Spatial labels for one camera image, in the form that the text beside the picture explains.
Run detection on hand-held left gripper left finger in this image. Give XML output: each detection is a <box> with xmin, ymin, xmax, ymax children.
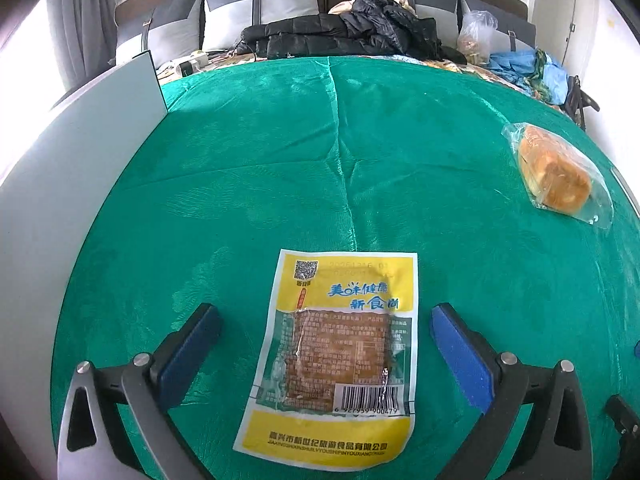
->
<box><xmin>57</xmin><ymin>303</ymin><xmax>222</xmax><ymax>480</ymax></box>

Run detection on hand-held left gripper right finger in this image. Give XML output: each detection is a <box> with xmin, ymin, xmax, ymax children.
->
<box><xmin>429</xmin><ymin>303</ymin><xmax>593</xmax><ymax>480</ymax></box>

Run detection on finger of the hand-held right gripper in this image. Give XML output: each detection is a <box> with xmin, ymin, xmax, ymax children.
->
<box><xmin>605</xmin><ymin>394</ymin><xmax>640</xmax><ymax>480</ymax></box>

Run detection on yellow dried tofu snack packet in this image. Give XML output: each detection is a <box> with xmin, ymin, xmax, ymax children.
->
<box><xmin>232</xmin><ymin>248</ymin><xmax>418</xmax><ymax>466</ymax></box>

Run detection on clear packet of bread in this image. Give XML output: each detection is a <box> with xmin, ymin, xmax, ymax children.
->
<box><xmin>501</xmin><ymin>121</ymin><xmax>615</xmax><ymax>231</ymax></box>

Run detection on white board panel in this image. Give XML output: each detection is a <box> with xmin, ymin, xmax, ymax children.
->
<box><xmin>0</xmin><ymin>50</ymin><xmax>169</xmax><ymax>480</ymax></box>

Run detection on dark folding chair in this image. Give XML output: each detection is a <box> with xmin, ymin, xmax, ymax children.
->
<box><xmin>565</xmin><ymin>75</ymin><xmax>601</xmax><ymax>131</ymax></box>

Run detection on white power strip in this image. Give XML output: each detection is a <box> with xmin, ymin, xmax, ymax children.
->
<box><xmin>157</xmin><ymin>50</ymin><xmax>211</xmax><ymax>81</ymax></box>

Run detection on blue crumpled cloth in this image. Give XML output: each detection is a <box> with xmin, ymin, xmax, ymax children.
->
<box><xmin>487</xmin><ymin>50</ymin><xmax>568</xmax><ymax>106</ymax></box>

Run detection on clear plastic bag of food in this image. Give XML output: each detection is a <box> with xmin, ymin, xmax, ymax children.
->
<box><xmin>457</xmin><ymin>10</ymin><xmax>499</xmax><ymax>66</ymax></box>

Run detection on black puffer jacket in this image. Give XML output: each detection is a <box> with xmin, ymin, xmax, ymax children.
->
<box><xmin>240</xmin><ymin>0</ymin><xmax>468</xmax><ymax>66</ymax></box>

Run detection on grey curtain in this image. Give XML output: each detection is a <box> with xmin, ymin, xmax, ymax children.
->
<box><xmin>47</xmin><ymin>0</ymin><xmax>118</xmax><ymax>91</ymax></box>

